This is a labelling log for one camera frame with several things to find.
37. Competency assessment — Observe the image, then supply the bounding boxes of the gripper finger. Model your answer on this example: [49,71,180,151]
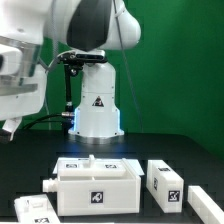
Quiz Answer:
[1,117,22,141]

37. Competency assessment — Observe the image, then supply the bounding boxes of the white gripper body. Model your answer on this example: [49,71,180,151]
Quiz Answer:
[0,69,46,121]

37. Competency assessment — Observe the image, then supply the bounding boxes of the white door panel front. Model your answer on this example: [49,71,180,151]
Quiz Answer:
[14,194,60,224]

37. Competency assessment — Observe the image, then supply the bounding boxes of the white cabinet door panel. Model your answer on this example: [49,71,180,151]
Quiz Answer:
[57,154,127,178]

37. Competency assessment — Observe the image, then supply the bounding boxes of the white cabinet box body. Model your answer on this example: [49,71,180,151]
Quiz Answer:
[43,158,141,216]

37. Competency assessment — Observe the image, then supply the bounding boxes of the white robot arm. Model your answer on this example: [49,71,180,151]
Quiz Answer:
[0,0,141,144]

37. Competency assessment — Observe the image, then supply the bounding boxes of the white cabinet block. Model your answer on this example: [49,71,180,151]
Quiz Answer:
[146,160,184,213]

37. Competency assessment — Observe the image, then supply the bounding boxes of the white marker sheet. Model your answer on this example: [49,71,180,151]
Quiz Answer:
[128,159,144,176]

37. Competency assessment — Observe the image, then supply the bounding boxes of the white bar piece right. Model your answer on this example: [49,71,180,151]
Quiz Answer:
[187,186,224,224]

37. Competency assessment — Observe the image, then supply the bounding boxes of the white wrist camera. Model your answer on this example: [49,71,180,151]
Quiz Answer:
[0,44,22,76]

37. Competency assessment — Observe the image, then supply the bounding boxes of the black camera on stand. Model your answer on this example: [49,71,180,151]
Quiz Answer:
[48,50,107,134]

